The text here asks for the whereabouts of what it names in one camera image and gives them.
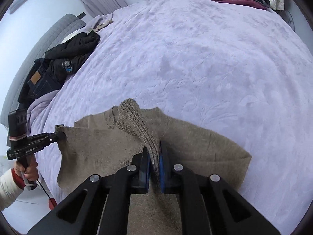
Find standing fan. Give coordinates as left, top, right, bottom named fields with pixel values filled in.
left=285, top=11, right=297, bottom=32

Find beige cloth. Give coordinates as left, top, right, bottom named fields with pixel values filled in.
left=94, top=20, right=114, bottom=32

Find white pillow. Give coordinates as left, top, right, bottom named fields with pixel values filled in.
left=60, top=29, right=85, bottom=44

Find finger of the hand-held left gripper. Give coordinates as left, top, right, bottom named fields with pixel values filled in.
left=49, top=131, right=67, bottom=144

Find lavender duvet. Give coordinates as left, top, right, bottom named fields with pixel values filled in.
left=27, top=89, right=61, bottom=137

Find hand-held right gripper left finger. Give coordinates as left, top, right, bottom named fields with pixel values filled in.
left=27, top=147, right=151, bottom=235

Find black cable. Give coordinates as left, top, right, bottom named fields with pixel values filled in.
left=36, top=179, right=54, bottom=210

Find grey quilted headboard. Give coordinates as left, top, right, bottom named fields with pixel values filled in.
left=0, top=13, right=86, bottom=128

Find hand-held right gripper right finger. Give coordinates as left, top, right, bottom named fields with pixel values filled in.
left=159, top=140, right=282, bottom=235

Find black jacket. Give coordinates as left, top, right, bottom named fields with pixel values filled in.
left=18, top=31, right=101, bottom=103

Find lavender bed blanket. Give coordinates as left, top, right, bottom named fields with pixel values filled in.
left=26, top=0, right=313, bottom=235

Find brown knit sweater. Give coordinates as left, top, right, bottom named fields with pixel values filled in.
left=54, top=98, right=252, bottom=235

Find dark blue jeans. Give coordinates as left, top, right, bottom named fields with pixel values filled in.
left=23, top=64, right=64, bottom=98

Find person's left hand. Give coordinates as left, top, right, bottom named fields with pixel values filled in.
left=14, top=160, right=39, bottom=182

